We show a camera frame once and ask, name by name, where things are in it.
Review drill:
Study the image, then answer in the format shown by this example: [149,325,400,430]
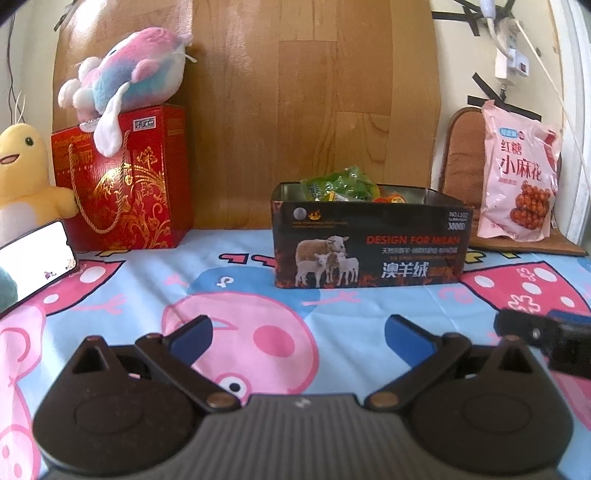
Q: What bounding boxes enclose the smartphone with white screen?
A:
[0,220,77,320]

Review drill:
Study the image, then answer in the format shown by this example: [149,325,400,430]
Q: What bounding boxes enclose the brown seat cushion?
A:
[436,106,590,257]

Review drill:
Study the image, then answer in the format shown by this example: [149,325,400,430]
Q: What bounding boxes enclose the black cable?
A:
[4,14,16,126]

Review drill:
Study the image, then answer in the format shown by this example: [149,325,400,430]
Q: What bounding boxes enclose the large pink snack bag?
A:
[476,100,563,242]

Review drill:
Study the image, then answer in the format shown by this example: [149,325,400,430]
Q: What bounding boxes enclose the white power strip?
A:
[479,0,533,89]

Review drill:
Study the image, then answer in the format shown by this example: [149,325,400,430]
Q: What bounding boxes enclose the red gift box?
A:
[51,104,195,253]

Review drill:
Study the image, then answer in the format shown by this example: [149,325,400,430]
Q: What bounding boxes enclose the pink and blue plush toy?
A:
[58,27,198,158]

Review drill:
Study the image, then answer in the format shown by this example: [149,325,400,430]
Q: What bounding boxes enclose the white charger cable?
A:
[512,21,588,178]

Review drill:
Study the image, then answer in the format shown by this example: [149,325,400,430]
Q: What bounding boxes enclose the yellow plush toy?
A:
[0,123,81,250]

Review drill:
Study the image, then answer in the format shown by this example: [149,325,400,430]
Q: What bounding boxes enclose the black tape strip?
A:
[431,8,486,22]
[461,0,482,38]
[473,71,500,100]
[467,94,542,122]

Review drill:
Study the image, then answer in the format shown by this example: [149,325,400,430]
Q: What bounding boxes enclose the dark printed tin box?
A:
[271,181,462,289]

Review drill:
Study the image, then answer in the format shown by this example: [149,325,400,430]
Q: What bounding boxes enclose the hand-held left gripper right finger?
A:
[365,315,548,411]

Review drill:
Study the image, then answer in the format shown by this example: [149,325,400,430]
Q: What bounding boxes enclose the dark green snack packet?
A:
[335,166,385,202]

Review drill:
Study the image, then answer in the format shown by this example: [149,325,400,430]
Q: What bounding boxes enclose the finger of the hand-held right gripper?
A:
[549,309,591,330]
[494,308,560,357]

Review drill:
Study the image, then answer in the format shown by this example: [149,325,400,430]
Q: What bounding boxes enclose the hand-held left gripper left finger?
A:
[69,315,241,411]

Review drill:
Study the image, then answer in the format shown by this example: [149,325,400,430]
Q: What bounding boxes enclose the cartoon printed bedsheet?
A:
[0,226,591,480]

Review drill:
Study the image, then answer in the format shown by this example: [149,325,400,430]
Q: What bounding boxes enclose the wooden board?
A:
[53,0,435,232]

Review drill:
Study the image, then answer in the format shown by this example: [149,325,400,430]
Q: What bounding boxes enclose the light green snack packet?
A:
[300,177,341,202]

